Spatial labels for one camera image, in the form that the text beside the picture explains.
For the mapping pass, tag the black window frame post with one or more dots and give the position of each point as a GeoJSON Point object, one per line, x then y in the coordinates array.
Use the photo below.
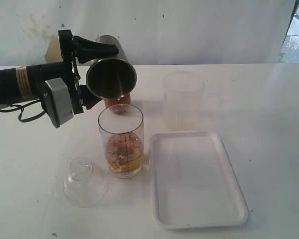
{"type": "Point", "coordinates": [286, 14]}

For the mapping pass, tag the clear shaker body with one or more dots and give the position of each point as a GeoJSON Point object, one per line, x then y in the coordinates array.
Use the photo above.
{"type": "Point", "coordinates": [121, 129]}

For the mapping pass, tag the clear dome strainer lid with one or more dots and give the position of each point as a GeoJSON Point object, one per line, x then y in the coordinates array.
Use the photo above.
{"type": "Point", "coordinates": [85, 184]}

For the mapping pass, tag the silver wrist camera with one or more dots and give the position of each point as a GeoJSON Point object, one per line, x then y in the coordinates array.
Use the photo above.
{"type": "Point", "coordinates": [57, 102]}

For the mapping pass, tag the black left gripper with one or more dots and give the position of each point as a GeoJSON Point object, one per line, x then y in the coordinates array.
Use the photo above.
{"type": "Point", "coordinates": [85, 51]}

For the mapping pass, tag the white rectangular tray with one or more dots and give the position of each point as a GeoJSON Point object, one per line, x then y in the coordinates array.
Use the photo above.
{"type": "Point", "coordinates": [193, 184]}

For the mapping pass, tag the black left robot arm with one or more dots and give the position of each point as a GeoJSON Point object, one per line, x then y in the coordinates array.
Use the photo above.
{"type": "Point", "coordinates": [26, 83]}

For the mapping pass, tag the white backdrop sheet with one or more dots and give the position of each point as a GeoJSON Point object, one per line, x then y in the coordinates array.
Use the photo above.
{"type": "Point", "coordinates": [150, 31]}

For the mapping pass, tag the translucent plastic container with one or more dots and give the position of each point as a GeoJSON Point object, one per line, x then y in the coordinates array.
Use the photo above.
{"type": "Point", "coordinates": [183, 93]}

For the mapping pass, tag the stainless steel cup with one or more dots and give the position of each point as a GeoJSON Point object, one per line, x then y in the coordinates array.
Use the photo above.
{"type": "Point", "coordinates": [111, 77]}

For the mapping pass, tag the gold foil coins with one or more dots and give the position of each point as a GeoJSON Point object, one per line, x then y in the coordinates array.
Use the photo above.
{"type": "Point", "coordinates": [124, 153]}

